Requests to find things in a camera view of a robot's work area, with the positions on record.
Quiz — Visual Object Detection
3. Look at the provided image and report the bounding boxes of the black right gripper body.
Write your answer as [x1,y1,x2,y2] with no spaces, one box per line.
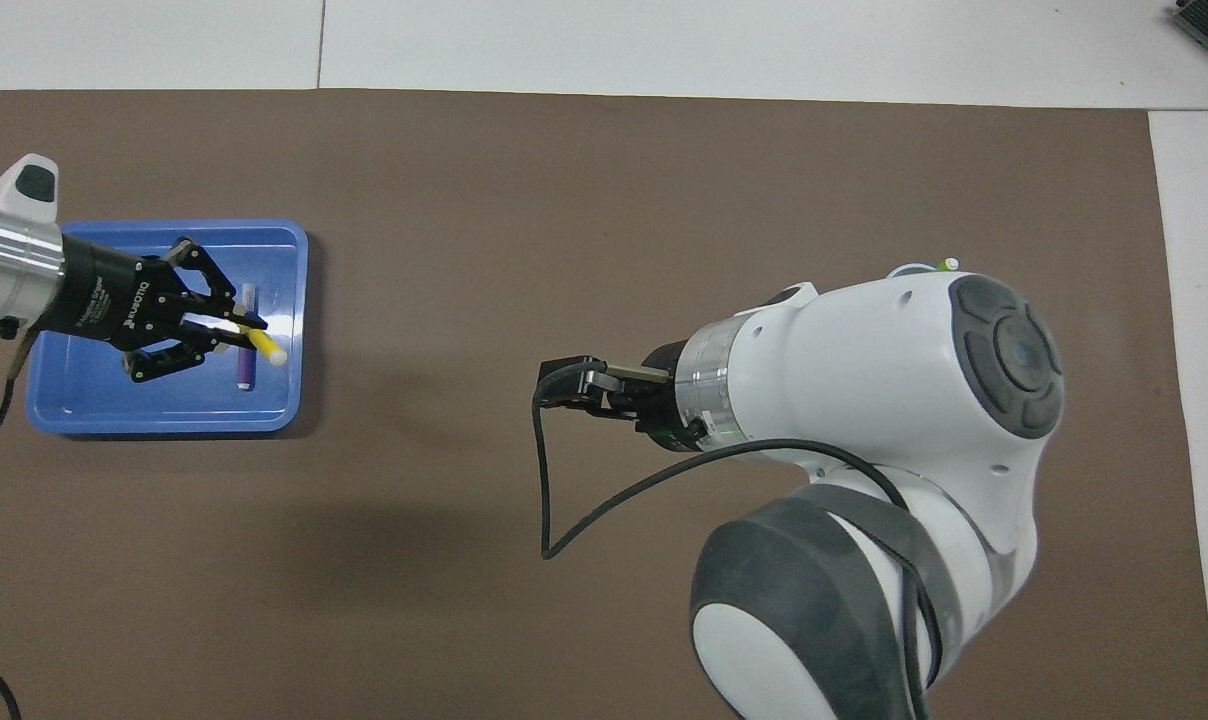
[604,340,710,453]

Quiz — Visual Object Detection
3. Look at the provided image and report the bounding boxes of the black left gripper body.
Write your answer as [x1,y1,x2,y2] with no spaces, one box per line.
[39,235,180,353]

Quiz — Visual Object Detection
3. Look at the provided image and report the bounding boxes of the purple highlighter pen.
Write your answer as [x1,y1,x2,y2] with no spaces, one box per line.
[237,283,258,391]

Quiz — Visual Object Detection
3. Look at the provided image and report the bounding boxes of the blue plastic tray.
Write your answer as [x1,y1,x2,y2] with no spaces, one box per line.
[26,219,309,437]

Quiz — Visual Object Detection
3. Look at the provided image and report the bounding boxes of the brown table mat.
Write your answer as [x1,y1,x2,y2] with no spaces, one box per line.
[0,88,1208,720]

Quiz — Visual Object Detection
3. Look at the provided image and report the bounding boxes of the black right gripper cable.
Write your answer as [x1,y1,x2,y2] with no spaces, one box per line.
[532,365,940,720]

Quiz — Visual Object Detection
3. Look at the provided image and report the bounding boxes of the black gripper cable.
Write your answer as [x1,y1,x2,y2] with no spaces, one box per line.
[0,318,37,720]
[532,365,940,720]

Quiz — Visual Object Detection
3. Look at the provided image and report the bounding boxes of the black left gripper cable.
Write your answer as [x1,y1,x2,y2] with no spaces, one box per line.
[0,318,37,720]

